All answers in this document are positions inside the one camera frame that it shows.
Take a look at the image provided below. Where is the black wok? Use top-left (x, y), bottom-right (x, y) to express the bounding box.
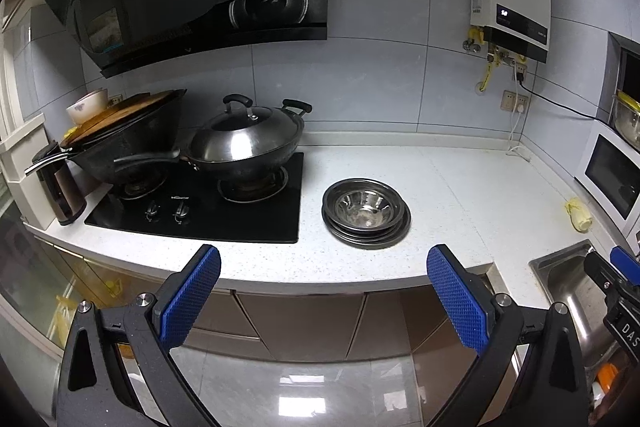
top-left (64, 89), bottom-right (189, 186)

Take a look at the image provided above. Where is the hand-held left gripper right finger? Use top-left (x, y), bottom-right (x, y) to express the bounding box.
top-left (426, 244), bottom-right (593, 427)

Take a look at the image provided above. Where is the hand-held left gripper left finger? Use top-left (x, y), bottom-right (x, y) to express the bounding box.
top-left (52, 244), bottom-right (222, 427)

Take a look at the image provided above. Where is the dark framed cabinet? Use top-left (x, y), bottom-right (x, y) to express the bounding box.
top-left (607, 32), bottom-right (640, 130)

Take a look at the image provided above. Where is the wooden wok lid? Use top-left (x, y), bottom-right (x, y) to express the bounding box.
top-left (60, 91), bottom-right (177, 144)

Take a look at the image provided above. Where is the white power cable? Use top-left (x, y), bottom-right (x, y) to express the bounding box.
top-left (505, 104), bottom-right (532, 160)

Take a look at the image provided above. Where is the steel wok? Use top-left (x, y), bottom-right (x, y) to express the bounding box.
top-left (181, 99), bottom-right (314, 182)

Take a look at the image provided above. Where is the white window frame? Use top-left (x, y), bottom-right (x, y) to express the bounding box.
top-left (0, 2), bottom-right (62, 234)

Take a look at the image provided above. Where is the black power cable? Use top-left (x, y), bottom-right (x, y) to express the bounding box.
top-left (516, 66), bottom-right (617, 124)

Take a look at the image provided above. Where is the orange object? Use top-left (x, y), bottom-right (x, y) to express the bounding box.
top-left (598, 364), bottom-right (621, 394)

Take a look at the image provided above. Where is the brown base cabinet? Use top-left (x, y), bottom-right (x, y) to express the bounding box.
top-left (187, 288), bottom-right (497, 364)

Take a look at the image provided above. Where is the dark electric kettle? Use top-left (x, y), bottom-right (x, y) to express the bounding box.
top-left (25, 141), bottom-right (89, 227)

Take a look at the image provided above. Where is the white patterned ceramic bowl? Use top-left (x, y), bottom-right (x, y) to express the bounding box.
top-left (66, 98), bottom-right (109, 126)

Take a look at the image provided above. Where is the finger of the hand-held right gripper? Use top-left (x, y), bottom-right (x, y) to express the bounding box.
top-left (584, 249), bottom-right (621, 295)
top-left (611, 246), bottom-right (640, 293)

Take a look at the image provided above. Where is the yellow gas hose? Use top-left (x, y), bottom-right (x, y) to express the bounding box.
top-left (477, 51), bottom-right (502, 92)

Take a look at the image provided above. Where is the stainless steel sink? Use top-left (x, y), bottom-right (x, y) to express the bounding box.
top-left (529, 239), bottom-right (632, 369)

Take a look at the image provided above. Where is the beige wall outlet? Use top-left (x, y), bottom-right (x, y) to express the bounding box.
top-left (501, 90), bottom-right (530, 114)

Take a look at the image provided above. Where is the pale yellow cloth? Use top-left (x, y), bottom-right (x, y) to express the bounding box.
top-left (565, 197), bottom-right (594, 233)

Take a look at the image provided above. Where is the white microwave oven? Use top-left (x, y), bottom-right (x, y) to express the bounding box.
top-left (574, 131), bottom-right (640, 224)

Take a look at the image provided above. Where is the glass bowl with yellow lid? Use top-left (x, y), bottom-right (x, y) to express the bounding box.
top-left (612, 90), bottom-right (640, 144)

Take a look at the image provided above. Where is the black glass gas stove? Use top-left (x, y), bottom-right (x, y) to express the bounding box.
top-left (84, 151), bottom-right (306, 244)

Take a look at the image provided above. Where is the small stainless steel bowl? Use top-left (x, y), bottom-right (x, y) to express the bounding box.
top-left (322, 178), bottom-right (405, 234)
top-left (332, 188), bottom-right (402, 229)

